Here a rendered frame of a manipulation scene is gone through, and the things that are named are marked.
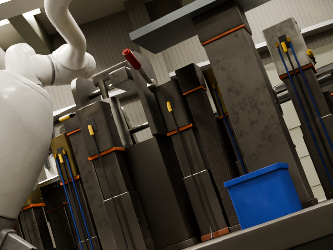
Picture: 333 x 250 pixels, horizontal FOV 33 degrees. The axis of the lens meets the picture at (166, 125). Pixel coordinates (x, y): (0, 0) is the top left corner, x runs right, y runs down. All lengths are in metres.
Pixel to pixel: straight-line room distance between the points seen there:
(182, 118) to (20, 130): 0.51
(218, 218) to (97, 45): 7.80
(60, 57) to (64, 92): 7.04
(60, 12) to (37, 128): 0.68
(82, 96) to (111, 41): 7.56
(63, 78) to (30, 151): 0.94
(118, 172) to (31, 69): 0.62
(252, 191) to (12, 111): 0.43
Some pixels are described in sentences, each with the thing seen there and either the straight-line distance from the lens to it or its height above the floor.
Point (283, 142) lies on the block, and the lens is 1.12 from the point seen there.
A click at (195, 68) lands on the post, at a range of 1.32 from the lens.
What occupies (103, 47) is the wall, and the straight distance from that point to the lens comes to 8.94.
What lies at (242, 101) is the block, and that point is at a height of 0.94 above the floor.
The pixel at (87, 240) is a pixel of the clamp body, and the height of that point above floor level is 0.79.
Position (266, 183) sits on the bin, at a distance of 1.00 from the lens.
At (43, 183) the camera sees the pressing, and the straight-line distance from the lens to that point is 1.63.
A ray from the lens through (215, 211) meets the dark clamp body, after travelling 1.28.
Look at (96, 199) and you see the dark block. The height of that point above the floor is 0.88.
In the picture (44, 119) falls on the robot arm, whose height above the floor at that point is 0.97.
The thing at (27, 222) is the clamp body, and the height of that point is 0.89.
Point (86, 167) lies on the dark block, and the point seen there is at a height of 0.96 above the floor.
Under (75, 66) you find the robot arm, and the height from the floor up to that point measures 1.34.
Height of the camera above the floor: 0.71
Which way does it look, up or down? 12 degrees up
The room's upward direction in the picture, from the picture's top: 19 degrees counter-clockwise
